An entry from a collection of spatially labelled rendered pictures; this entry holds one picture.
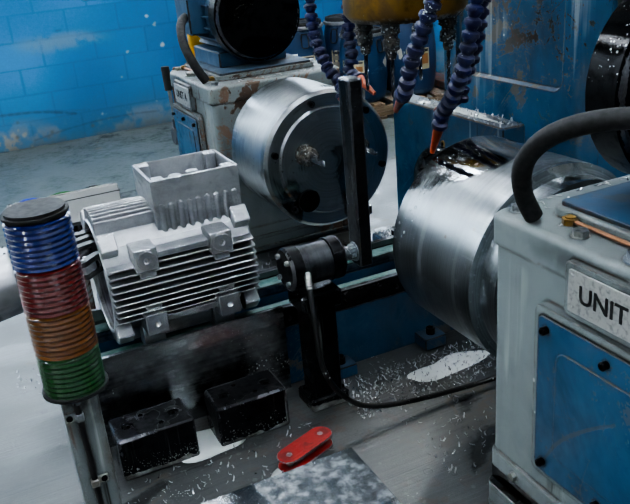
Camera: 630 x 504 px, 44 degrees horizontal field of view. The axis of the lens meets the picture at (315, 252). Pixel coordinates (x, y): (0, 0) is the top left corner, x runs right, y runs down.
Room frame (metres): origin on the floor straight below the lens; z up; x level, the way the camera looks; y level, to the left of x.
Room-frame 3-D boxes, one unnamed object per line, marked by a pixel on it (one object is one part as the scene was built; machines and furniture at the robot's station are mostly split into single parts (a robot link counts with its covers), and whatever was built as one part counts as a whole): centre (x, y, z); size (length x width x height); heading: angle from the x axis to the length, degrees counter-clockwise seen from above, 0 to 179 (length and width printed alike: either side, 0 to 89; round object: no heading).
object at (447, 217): (0.86, -0.26, 1.04); 0.41 x 0.25 x 0.25; 24
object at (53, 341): (0.67, 0.25, 1.10); 0.06 x 0.06 x 0.04
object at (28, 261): (0.67, 0.25, 1.19); 0.06 x 0.06 x 0.04
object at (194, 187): (1.03, 0.17, 1.11); 0.12 x 0.11 x 0.07; 113
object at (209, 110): (1.71, 0.11, 0.99); 0.35 x 0.31 x 0.37; 24
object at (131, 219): (1.02, 0.20, 1.02); 0.20 x 0.19 x 0.19; 113
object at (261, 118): (1.49, 0.02, 1.04); 0.37 x 0.25 x 0.25; 24
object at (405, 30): (6.33, -0.48, 0.37); 1.20 x 0.80 x 0.74; 109
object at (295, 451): (0.83, 0.04, 0.81); 0.09 x 0.03 x 0.02; 134
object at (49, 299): (0.67, 0.25, 1.14); 0.06 x 0.06 x 0.04
